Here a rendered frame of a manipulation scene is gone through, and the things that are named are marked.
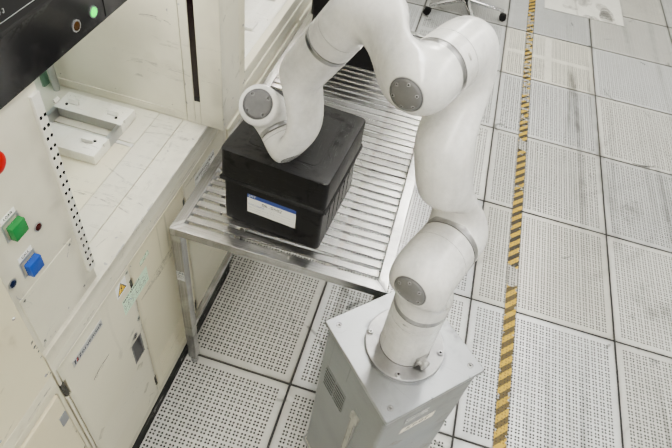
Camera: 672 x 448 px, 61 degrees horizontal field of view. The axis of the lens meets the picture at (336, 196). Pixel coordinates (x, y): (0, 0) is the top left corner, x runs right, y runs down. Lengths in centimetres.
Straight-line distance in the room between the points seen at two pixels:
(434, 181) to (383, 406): 58
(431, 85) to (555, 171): 248
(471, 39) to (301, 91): 34
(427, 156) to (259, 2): 147
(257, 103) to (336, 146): 36
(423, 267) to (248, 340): 132
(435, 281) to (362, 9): 47
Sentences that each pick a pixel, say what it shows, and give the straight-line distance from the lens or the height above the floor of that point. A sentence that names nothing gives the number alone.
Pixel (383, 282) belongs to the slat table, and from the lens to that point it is 149.
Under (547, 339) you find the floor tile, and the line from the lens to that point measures 252.
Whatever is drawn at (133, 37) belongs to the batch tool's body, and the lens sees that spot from 164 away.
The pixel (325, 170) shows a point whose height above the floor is 101.
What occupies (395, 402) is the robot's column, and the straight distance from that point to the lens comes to 134.
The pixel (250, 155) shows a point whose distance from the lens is 139.
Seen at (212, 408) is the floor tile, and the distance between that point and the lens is 213.
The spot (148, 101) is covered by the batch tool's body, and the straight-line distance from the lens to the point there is 175.
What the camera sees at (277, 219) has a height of 83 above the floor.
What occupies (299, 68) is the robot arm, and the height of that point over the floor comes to 139.
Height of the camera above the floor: 196
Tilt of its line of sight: 46 degrees down
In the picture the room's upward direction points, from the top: 10 degrees clockwise
